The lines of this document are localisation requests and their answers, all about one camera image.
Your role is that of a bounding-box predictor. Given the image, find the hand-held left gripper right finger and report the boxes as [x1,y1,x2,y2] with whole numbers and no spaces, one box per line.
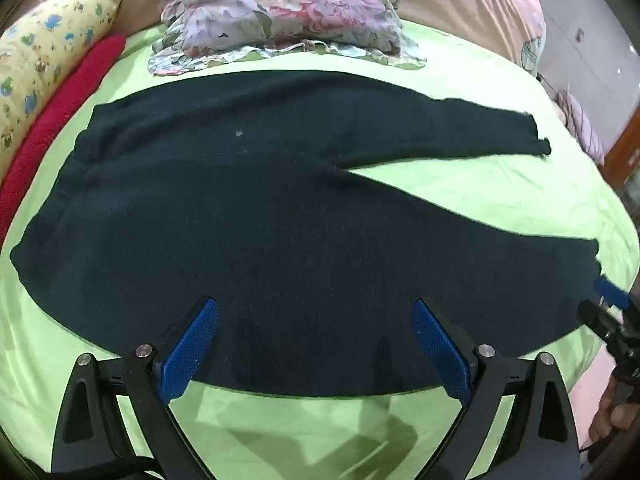
[410,297,583,480]

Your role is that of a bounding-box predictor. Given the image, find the red blanket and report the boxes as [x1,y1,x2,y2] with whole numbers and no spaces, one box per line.
[0,35,127,241]

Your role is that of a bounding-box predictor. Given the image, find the pink checked cloth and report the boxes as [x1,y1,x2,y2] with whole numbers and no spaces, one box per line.
[555,89,606,166]

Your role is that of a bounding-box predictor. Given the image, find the wooden furniture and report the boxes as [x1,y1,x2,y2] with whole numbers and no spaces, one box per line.
[602,110,640,196]

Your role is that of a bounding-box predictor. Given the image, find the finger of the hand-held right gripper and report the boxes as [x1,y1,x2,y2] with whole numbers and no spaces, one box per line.
[594,276,632,312]
[576,300,617,341]

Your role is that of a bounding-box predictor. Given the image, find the pink cartoon pillow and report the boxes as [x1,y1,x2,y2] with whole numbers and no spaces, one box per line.
[40,0,547,78]

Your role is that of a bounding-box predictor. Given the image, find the floral ruffled pillow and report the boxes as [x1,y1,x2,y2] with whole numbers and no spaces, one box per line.
[148,0,427,77]

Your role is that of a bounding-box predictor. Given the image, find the person's right hand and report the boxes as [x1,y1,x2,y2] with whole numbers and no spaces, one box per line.
[589,375,640,455]

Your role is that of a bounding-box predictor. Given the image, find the yellow cartoon print pillow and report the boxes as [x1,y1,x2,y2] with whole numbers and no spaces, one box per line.
[0,0,124,171]

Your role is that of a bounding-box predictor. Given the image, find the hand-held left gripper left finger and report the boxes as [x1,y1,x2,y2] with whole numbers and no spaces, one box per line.
[51,296,221,480]

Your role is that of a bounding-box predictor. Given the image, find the black pants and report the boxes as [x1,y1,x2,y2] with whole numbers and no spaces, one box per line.
[10,70,603,398]

